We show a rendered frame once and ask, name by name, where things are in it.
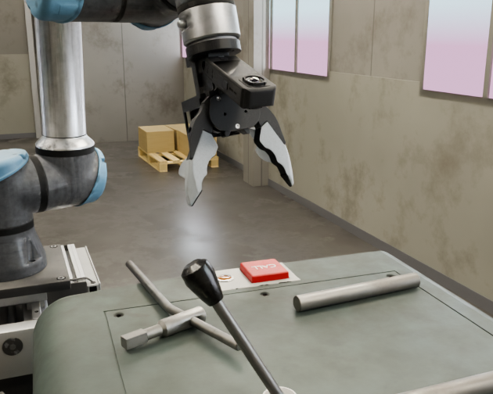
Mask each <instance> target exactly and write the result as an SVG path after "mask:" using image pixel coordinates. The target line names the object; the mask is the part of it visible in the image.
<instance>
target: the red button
mask: <svg viewBox="0 0 493 394"><path fill-rule="evenodd" d="M240 270H241V271H242V272H243V273H244V275H245V276H246V277H247V278H248V279H249V280H250V282H251V283H257V282H263V281H274V280H280V279H286V278H289V271H288V270H287V269H286V268H284V267H283V266H282V265H281V264H280V263H279V262H278V261H277V260H276V259H270V260H258V261H251V262H245V263H241V264H240Z"/></svg>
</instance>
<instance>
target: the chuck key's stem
mask: <svg viewBox="0 0 493 394"><path fill-rule="evenodd" d="M192 317H197V318H199V319H200V320H202V321H204V322H205V321H206V319H207V315H206V312H205V310H204V309H203V308H202V307H201V306H197V307H195V308H192V309H190V310H186V311H184V312H181V313H177V314H175V315H173V316H170V317H166V318H164V319H162V320H159V321H158V323H157V325H154V326H152V327H149V328H146V329H141V328H140V329H139V330H136V331H132V332H129V333H127V334H125V335H122V336H121V346H122V347H123V348H125V349H126V350H128V349H132V348H134V347H136V346H140V345H142V344H145V343H147V342H148V340H150V339H152V338H156V337H158V336H162V337H168V336H169V335H173V334H175V333H178V332H180V331H184V330H185V329H188V328H191V327H192V326H191V325H190V320H191V318H192Z"/></svg>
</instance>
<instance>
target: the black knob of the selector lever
mask: <svg viewBox="0 0 493 394"><path fill-rule="evenodd" d="M181 276H182V279H183V281H184V282H185V285H186V287H188V288H189V289H190V290H191V291H192V292H193V293H194V294H195V295H196V296H197V297H198V298H199V299H201V300H202V301H203V302H204V303H206V304H207V305H208V306H213V305H215V304H217V303H219V302H220V301H221V300H222V299H223V297H224V296H223V293H222V290H221V286H220V283H219V281H218V277H217V275H216V273H215V270H214V268H213V267H212V265H211V264H210V263H209V261H208V260H207V259H196V260H193V261H192V262H190V263H188V264H187V265H186V266H185V267H184V269H183V272H182V275H181Z"/></svg>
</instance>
